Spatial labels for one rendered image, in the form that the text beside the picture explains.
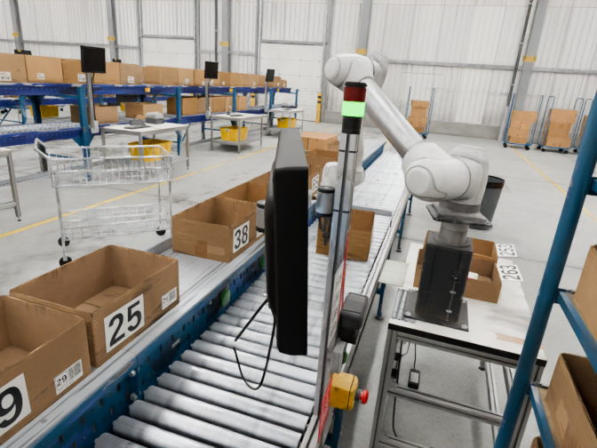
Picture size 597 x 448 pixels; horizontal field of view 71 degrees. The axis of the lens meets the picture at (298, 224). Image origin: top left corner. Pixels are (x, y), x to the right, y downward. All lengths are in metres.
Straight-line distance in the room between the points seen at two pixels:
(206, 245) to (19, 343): 0.80
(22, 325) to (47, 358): 0.26
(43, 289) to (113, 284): 0.30
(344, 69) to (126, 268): 1.13
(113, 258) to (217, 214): 0.76
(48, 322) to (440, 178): 1.25
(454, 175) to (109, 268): 1.28
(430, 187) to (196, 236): 1.00
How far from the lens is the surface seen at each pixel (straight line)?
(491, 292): 2.12
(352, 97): 0.96
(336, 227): 1.02
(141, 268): 1.60
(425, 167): 1.48
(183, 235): 1.92
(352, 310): 1.15
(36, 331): 1.37
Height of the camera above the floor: 1.66
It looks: 19 degrees down
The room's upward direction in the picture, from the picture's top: 4 degrees clockwise
